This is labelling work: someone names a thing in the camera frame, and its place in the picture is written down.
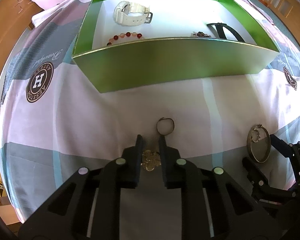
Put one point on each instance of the wooden bed headboard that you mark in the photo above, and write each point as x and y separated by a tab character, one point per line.
10	20

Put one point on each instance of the gold flower brooch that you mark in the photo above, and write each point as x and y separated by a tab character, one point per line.
150	160

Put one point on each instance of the sparkly rhinestone hoop earring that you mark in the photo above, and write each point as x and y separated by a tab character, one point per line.
255	135

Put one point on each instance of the green cardboard box tray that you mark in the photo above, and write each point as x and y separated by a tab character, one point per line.
186	39

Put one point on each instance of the white wrist watch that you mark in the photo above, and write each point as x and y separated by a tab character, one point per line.
132	14

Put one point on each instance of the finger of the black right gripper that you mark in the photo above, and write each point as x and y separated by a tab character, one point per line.
287	150
255	176

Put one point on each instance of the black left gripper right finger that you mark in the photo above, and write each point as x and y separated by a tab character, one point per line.
177	172

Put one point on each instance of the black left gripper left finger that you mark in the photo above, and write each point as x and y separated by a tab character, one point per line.
124	172

